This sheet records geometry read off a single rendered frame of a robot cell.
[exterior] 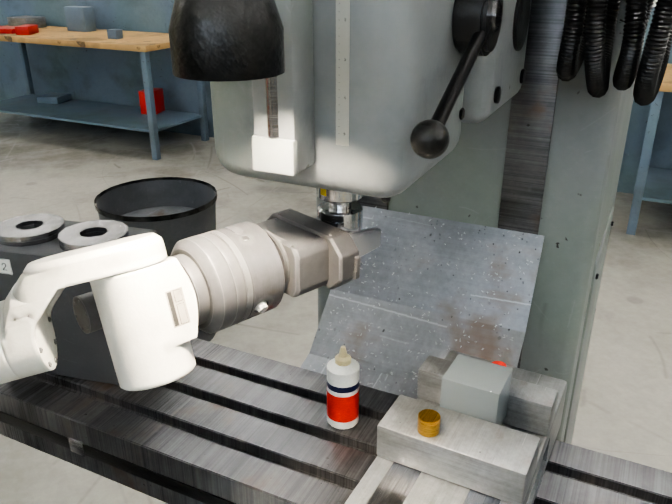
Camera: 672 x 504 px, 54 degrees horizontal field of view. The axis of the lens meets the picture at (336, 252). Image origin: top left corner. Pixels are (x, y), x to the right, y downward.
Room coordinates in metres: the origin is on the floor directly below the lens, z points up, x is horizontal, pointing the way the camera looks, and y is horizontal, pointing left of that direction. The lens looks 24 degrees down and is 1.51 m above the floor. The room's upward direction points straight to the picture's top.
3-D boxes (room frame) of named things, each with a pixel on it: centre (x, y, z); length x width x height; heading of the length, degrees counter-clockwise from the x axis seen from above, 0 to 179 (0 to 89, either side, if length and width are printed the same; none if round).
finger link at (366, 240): (0.62, -0.03, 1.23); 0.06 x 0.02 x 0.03; 133
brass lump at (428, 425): (0.53, -0.09, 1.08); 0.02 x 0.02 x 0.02
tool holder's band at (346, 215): (0.65, 0.00, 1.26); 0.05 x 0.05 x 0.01
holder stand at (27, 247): (0.84, 0.37, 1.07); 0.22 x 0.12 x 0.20; 75
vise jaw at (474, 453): (0.53, -0.12, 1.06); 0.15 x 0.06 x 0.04; 62
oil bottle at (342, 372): (0.68, -0.01, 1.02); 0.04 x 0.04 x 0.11
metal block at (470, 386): (0.58, -0.15, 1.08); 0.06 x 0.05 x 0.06; 62
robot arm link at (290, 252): (0.58, 0.06, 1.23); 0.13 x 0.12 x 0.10; 43
